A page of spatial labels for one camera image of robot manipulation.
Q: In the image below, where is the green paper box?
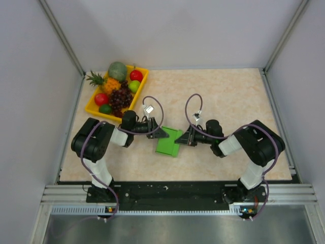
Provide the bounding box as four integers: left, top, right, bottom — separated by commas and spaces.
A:
155, 126, 183, 158

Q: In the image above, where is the aluminium frame rail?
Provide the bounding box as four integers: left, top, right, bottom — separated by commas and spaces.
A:
41, 184, 317, 205

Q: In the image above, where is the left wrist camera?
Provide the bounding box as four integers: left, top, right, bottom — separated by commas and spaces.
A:
142, 104, 154, 119

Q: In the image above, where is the red apple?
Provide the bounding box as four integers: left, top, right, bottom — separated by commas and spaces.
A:
129, 70, 143, 82

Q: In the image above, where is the green melon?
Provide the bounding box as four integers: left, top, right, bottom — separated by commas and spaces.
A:
108, 62, 127, 82

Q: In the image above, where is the pineapple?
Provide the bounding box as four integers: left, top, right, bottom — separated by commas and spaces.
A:
86, 71, 120, 95

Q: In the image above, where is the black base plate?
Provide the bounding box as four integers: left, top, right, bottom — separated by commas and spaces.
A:
86, 181, 266, 211

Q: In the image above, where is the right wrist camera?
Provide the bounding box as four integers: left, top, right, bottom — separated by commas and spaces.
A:
193, 110, 202, 126

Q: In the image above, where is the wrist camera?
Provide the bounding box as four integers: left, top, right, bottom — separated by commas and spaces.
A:
193, 110, 202, 126
142, 104, 154, 119

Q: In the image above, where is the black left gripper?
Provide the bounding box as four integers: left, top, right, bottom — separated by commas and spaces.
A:
131, 117, 169, 139

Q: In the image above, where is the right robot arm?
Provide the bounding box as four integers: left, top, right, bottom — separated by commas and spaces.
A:
175, 119, 285, 204

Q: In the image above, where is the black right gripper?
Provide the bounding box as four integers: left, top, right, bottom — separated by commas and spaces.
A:
175, 124, 214, 146

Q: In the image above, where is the white slotted cable duct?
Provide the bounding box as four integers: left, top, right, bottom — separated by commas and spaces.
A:
51, 205, 253, 217

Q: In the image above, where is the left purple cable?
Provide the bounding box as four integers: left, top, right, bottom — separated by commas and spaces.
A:
80, 96, 165, 223

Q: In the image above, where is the purple cable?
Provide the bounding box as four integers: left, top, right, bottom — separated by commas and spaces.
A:
80, 96, 165, 223
184, 93, 279, 221

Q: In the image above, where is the green apple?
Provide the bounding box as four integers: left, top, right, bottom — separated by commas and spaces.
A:
128, 80, 141, 94

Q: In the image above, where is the red pomegranate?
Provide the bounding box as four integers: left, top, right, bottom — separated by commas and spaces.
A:
94, 93, 109, 107

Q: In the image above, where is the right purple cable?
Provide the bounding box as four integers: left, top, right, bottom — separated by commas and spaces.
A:
184, 93, 279, 221

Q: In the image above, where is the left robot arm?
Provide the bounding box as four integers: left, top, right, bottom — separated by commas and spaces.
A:
71, 110, 169, 203

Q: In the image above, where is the green lime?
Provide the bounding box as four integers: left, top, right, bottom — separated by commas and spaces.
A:
99, 104, 112, 114

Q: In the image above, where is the purple grape bunch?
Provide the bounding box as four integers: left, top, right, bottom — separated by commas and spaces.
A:
110, 80, 133, 118

